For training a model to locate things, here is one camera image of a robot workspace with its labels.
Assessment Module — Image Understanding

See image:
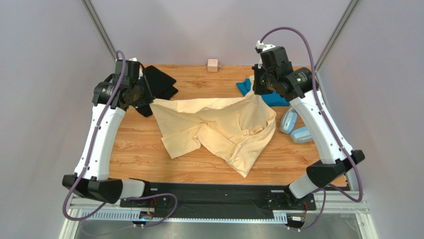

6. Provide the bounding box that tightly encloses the blue t shirt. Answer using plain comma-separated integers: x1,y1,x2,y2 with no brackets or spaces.
236,78,290,107

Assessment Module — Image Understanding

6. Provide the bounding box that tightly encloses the beige t shirt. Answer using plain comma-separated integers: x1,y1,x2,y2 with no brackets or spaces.
150,90,277,178

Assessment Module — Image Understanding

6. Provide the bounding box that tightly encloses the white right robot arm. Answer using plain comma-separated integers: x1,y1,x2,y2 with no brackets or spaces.
252,64,365,202

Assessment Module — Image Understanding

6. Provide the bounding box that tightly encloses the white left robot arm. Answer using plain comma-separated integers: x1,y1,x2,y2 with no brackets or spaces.
62,77,154,204

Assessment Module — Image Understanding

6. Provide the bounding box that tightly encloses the black t shirt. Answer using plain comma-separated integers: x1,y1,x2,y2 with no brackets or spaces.
131,65,178,117

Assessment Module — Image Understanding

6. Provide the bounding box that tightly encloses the black base mat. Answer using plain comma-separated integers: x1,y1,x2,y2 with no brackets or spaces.
117,183,318,220

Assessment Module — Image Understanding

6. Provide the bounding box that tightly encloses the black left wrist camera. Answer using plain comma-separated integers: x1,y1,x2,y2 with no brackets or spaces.
112,59,141,87

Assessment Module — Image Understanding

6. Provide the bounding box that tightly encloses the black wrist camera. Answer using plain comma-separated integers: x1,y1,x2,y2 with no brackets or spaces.
112,59,141,87
260,46,294,73

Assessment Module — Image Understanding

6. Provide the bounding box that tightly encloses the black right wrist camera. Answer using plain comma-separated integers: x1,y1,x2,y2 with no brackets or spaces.
260,46,294,73

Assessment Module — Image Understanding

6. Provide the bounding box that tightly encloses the right aluminium corner post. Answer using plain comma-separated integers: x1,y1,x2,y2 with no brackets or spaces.
315,0,361,73

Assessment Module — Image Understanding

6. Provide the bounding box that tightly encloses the aluminium corner post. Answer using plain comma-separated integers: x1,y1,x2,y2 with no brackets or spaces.
315,0,361,73
81,0,116,61

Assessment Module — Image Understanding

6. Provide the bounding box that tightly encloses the left aluminium corner post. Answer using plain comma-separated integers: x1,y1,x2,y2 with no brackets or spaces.
81,0,116,61

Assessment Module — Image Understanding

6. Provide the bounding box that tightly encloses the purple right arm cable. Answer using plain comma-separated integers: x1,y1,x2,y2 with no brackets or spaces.
258,26,364,232

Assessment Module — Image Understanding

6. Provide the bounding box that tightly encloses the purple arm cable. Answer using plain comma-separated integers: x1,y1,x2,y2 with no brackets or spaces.
258,26,364,232
62,50,178,229

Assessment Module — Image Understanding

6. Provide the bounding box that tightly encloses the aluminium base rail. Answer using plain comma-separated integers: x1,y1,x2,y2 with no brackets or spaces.
68,183,377,239

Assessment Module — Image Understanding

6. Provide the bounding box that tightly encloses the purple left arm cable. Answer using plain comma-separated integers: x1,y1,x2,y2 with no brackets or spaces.
62,50,178,229

